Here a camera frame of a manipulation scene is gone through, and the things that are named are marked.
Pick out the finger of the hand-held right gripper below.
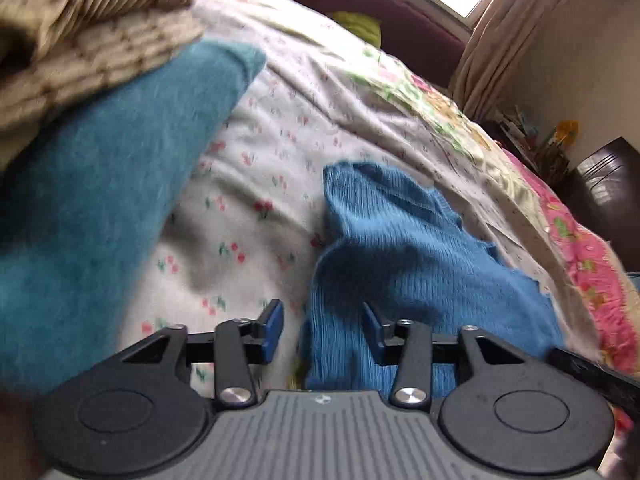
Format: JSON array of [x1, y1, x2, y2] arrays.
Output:
[[549, 346, 640, 407]]

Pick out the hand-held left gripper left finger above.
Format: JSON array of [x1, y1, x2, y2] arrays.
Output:
[[120, 299, 285, 409]]

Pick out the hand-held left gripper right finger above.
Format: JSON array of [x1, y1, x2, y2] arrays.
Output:
[[362, 302, 527, 409]]

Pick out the blue striped knit sweater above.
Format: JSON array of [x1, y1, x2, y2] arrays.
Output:
[[299, 160, 567, 397]]

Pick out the pink and cream floral quilt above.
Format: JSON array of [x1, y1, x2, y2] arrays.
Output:
[[165, 0, 640, 378]]

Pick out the cherry print bedsheet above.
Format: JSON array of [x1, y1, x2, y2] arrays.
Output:
[[115, 0, 601, 396]]

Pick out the teal fuzzy sweater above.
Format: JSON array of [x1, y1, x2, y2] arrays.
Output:
[[0, 40, 267, 398]]

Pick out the cluttered side table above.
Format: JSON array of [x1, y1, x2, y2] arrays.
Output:
[[492, 105, 572, 187]]

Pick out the yellow artificial flowers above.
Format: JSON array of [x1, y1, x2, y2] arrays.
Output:
[[547, 119, 580, 150]]

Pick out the green cloth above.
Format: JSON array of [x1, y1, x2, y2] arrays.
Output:
[[330, 10, 383, 47]]

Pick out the beige curtain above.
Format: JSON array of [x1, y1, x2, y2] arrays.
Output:
[[449, 0, 588, 122]]

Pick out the maroon upholstered headboard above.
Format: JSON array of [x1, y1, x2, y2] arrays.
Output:
[[235, 0, 473, 58]]

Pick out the beige checked garment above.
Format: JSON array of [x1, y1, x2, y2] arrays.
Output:
[[0, 0, 207, 161]]

